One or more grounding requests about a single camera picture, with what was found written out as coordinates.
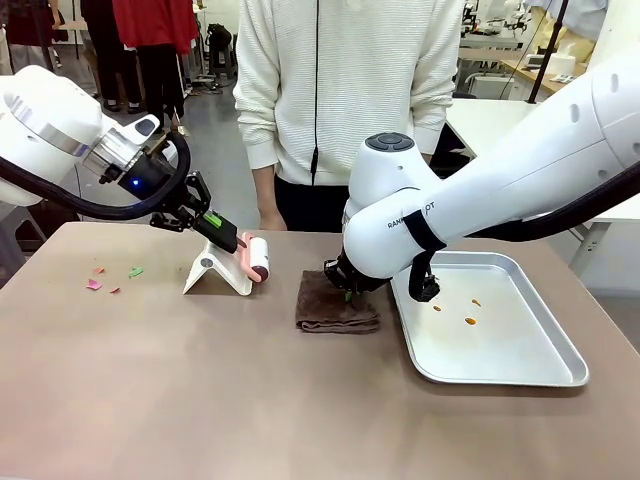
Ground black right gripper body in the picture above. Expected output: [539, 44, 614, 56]
[349, 273, 394, 296]

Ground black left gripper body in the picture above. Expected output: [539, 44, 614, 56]
[117, 149, 196, 217]

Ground brown towel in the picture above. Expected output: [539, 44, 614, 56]
[294, 269, 382, 335]

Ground pink lint roller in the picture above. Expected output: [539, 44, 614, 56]
[234, 231, 272, 282]

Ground person's right forearm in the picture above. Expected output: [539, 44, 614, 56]
[252, 167, 281, 206]

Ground person's right hand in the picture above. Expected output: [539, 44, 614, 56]
[258, 202, 287, 232]

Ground white folded stand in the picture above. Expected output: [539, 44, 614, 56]
[182, 239, 254, 296]

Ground bystander in black clothes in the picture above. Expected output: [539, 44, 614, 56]
[79, 0, 146, 114]

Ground grey stool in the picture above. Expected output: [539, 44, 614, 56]
[0, 202, 51, 281]

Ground silver metal tray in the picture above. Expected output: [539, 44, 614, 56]
[389, 251, 590, 389]

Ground bystander in red shirt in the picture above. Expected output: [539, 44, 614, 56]
[112, 0, 201, 136]

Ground black backpack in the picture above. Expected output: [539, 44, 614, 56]
[206, 22, 234, 66]

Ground person in white sweater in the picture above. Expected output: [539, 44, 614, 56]
[233, 0, 464, 234]

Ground white side table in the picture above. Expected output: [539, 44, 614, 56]
[444, 97, 640, 224]

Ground wooden workbench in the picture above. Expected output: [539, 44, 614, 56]
[457, 44, 591, 99]

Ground black pole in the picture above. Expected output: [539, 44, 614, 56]
[529, 0, 571, 104]

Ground pale yellow garment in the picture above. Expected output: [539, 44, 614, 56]
[529, 9, 599, 66]

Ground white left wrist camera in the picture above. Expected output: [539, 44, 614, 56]
[107, 113, 161, 151]

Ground black velcro strap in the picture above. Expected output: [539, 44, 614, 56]
[403, 212, 448, 251]

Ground black earphone cable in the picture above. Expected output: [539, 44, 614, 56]
[309, 0, 322, 187]

